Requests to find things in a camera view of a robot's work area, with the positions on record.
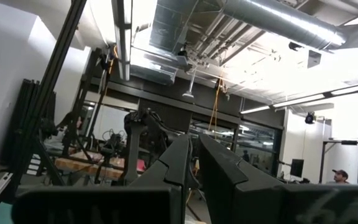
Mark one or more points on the wooden background table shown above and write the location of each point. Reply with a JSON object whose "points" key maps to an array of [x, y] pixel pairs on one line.
{"points": [[85, 166]]}

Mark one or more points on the rectangular silver air duct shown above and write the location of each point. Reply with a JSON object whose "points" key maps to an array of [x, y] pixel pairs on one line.
{"points": [[169, 31]]}

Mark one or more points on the stack of black panels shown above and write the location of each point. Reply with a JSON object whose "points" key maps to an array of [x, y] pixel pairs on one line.
{"points": [[23, 109]]}

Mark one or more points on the round silver air duct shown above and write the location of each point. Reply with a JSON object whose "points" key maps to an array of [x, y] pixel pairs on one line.
{"points": [[284, 21]]}

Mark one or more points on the long ceiling light strip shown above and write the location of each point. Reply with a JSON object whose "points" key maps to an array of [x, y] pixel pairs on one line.
{"points": [[300, 100]]}

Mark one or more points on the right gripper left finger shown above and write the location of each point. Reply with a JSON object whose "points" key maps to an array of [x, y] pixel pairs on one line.
{"points": [[154, 189]]}

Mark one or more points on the distant person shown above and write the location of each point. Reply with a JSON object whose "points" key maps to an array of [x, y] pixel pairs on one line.
{"points": [[245, 155]]}

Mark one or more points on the black monitor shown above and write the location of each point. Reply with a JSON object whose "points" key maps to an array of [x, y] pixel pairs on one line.
{"points": [[297, 168]]}

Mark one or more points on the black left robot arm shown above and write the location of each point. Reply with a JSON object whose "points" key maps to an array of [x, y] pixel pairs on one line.
{"points": [[148, 130]]}

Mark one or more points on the black wall-mounted camera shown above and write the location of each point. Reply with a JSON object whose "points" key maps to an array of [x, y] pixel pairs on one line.
{"points": [[310, 117]]}

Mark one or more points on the grey pendant lamp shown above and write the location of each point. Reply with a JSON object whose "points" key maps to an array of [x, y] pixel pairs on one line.
{"points": [[189, 93]]}

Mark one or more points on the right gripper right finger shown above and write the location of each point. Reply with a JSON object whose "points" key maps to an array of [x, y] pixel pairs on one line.
{"points": [[244, 193]]}

